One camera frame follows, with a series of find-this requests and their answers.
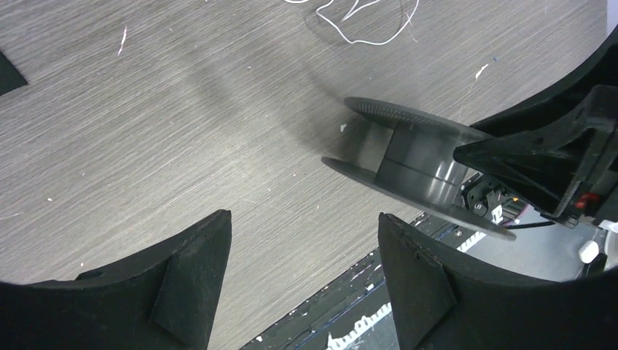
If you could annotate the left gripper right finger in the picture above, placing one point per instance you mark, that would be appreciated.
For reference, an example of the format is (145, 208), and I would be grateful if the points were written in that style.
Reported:
(442, 298)

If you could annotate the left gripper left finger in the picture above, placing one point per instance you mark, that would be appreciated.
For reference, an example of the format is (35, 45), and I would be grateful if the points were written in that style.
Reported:
(162, 297)

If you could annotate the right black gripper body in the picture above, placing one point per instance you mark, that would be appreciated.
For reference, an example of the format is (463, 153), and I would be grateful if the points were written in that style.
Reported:
(555, 101)

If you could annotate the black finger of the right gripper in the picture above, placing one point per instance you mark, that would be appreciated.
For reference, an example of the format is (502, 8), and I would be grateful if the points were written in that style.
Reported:
(568, 167)

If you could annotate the grey plastic cable spool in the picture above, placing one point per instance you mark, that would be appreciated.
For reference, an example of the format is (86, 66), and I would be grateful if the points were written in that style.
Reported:
(418, 167)

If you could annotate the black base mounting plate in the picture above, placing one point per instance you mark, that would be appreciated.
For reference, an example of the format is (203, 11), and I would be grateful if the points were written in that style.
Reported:
(352, 312)

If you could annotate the black cloth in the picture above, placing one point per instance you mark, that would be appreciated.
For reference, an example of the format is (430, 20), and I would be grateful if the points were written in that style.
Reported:
(10, 77)

